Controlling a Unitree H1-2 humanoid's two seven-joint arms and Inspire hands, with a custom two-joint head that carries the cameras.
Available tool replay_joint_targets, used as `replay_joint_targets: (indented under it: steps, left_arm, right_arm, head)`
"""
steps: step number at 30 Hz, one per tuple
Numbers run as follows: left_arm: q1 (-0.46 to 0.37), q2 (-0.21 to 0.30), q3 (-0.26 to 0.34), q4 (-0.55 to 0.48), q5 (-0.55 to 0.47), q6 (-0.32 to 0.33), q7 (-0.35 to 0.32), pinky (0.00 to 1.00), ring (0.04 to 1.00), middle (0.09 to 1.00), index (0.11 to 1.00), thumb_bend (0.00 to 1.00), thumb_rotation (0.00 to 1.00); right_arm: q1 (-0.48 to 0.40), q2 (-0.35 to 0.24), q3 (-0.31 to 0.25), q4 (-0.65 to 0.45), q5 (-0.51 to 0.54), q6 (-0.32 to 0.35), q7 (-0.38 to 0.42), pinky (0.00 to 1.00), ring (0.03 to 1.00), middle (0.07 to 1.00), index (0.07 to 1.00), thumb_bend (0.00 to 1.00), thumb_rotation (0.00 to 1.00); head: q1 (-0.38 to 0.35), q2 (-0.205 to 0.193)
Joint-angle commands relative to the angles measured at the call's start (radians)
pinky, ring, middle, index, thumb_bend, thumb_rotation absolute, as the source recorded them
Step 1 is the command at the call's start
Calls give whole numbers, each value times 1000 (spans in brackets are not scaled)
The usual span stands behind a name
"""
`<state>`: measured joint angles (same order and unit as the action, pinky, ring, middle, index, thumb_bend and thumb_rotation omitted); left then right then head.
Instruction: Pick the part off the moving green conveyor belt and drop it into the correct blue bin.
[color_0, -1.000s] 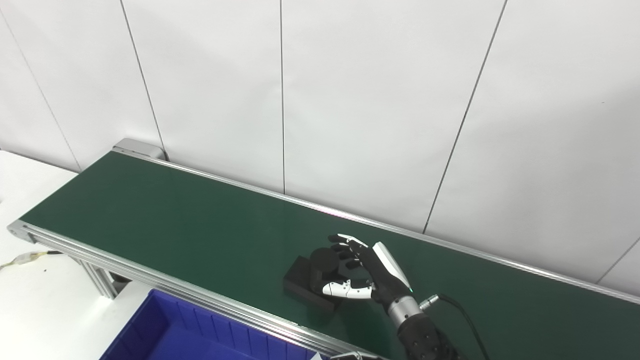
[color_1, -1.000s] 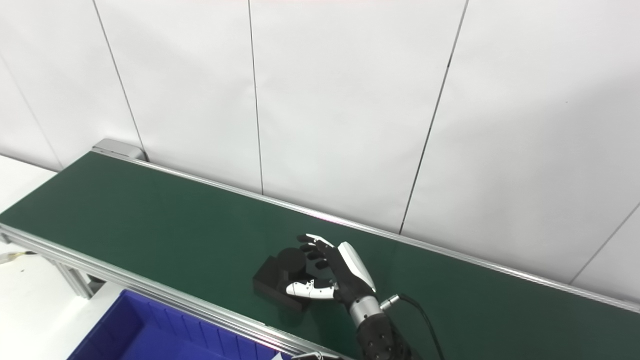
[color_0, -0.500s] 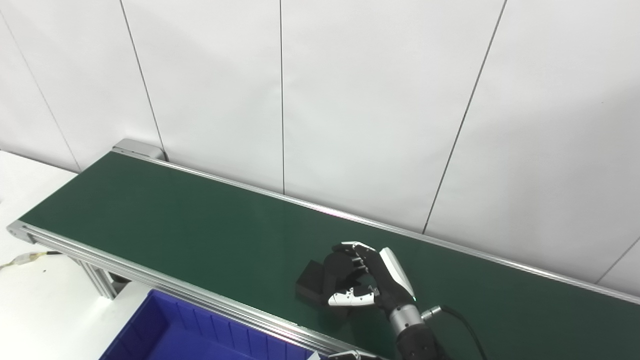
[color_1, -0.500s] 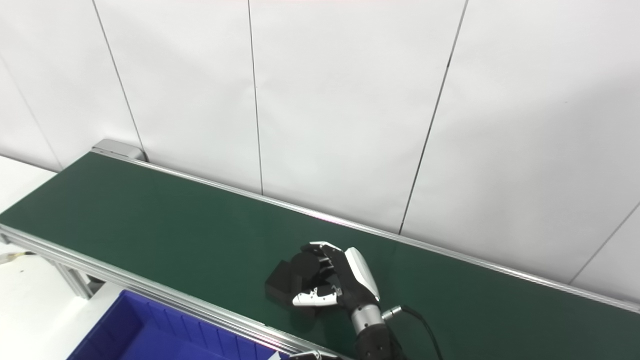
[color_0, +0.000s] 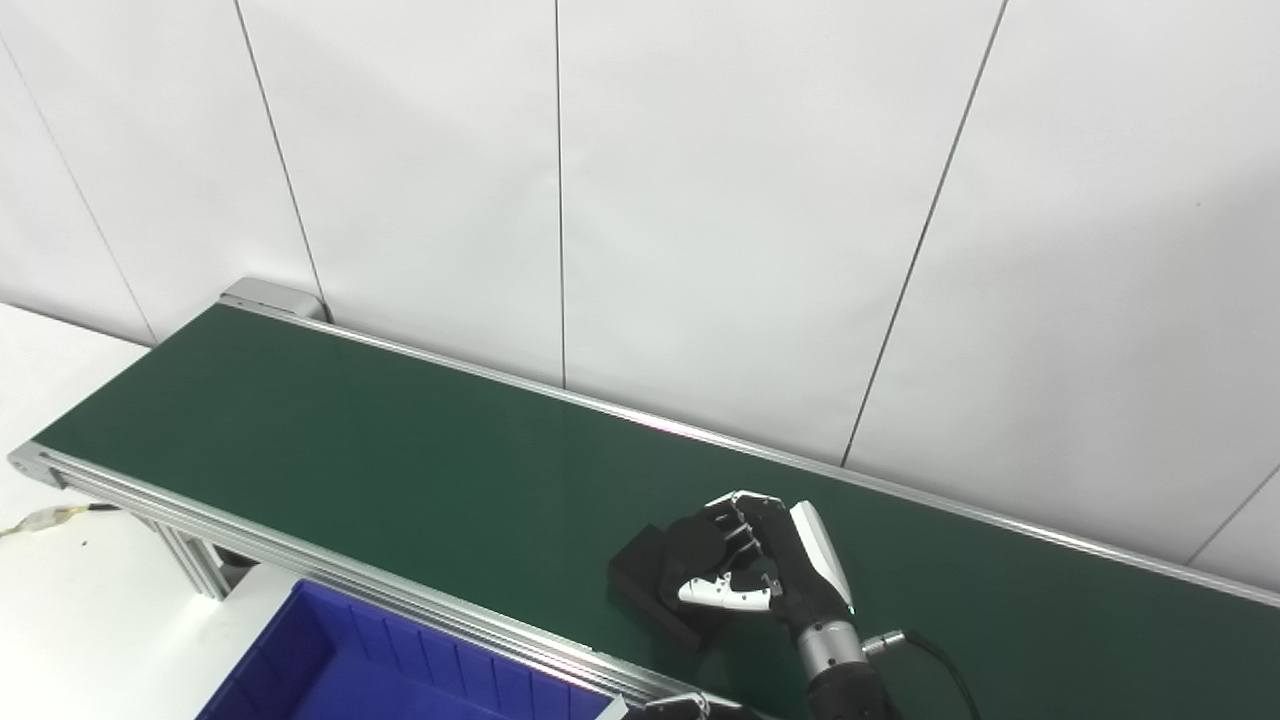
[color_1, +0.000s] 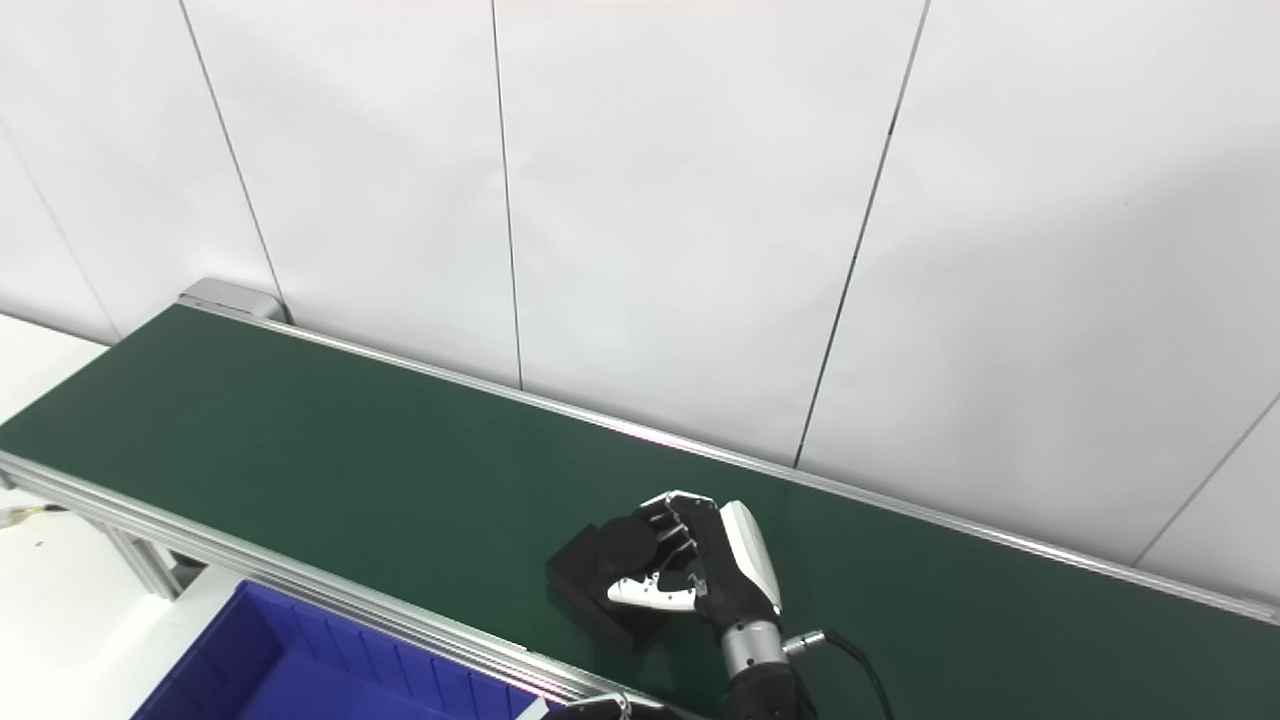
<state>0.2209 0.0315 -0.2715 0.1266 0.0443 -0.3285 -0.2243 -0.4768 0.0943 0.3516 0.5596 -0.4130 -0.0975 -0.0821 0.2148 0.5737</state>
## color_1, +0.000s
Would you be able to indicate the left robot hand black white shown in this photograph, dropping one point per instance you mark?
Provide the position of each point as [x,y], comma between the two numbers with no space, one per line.
[600,710]

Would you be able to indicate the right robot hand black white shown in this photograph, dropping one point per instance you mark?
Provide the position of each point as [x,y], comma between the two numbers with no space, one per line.
[730,570]

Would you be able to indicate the black cylinder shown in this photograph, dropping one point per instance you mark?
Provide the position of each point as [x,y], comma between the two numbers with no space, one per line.
[600,560]

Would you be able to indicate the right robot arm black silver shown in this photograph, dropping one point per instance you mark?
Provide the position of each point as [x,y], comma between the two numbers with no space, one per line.
[760,680]

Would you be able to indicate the blue plastic bin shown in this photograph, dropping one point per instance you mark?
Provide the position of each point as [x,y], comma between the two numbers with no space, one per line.
[280,680]

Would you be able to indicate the aluminium conveyor leg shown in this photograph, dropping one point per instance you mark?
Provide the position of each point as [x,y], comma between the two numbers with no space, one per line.
[145,565]

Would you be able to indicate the green conveyor belt aluminium frame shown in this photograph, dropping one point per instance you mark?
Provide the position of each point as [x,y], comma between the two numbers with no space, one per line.
[400,470]

